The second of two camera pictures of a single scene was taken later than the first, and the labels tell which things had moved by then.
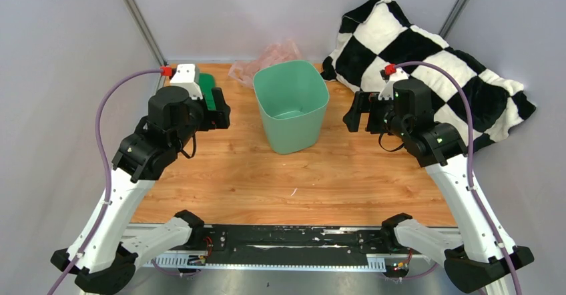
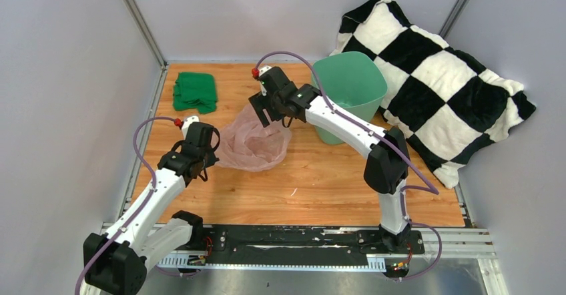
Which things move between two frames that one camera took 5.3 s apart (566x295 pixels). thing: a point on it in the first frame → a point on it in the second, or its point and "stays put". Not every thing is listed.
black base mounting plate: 290,244 stays put
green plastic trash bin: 292,96 → 354,82
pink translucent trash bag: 279,51 → 244,144
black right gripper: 365,102 → 260,103
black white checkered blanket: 374,33 stays put
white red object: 388,91 → 262,70
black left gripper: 215,119 → 211,159
